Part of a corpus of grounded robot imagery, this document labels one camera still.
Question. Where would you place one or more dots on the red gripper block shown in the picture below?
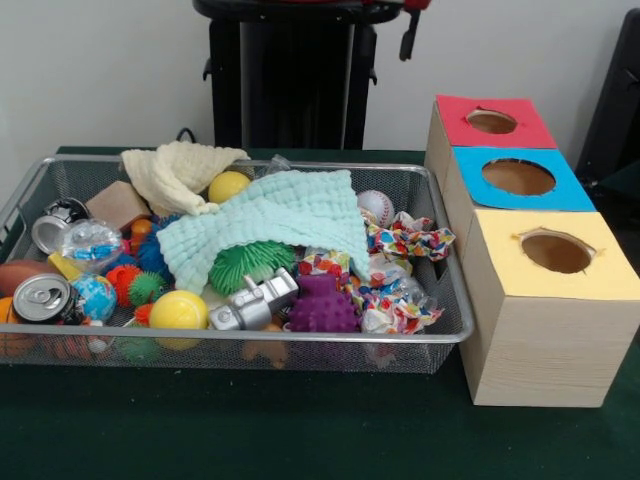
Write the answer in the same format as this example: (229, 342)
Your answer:
(416, 4)

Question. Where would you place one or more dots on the mint waffle cloth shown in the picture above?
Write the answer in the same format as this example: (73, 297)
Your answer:
(280, 210)

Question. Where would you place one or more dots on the cream waffle cloth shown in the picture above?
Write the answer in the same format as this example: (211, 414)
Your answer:
(175, 172)

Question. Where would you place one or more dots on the shallow clear mesh bin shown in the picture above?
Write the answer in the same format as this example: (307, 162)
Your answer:
(410, 350)

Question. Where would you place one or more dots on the wooden box with three holes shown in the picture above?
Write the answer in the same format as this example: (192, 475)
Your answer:
(545, 340)

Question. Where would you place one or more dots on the white baseball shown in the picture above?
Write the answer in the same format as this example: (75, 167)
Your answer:
(376, 207)

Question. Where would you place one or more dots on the colourful confetti print packet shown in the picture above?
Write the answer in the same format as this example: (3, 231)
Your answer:
(400, 240)

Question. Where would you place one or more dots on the black upright panel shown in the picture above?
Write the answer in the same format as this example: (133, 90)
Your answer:
(615, 90)

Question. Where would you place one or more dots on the purple spiky ball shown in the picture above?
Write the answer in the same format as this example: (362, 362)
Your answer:
(324, 307)

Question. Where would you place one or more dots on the green spiky ball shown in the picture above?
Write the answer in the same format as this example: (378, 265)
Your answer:
(242, 267)

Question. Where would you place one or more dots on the yellow ball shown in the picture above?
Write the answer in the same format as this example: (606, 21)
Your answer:
(178, 310)

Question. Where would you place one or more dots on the blue globe ball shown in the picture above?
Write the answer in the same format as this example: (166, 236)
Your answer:
(96, 296)

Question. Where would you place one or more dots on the dark green tablecloth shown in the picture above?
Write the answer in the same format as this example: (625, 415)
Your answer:
(250, 425)

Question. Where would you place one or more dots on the silver drink can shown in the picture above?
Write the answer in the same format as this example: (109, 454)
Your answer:
(42, 299)

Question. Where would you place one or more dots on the black pedestal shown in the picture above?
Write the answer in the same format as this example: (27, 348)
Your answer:
(295, 80)

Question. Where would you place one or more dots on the silver toy camera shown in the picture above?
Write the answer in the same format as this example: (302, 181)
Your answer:
(255, 300)

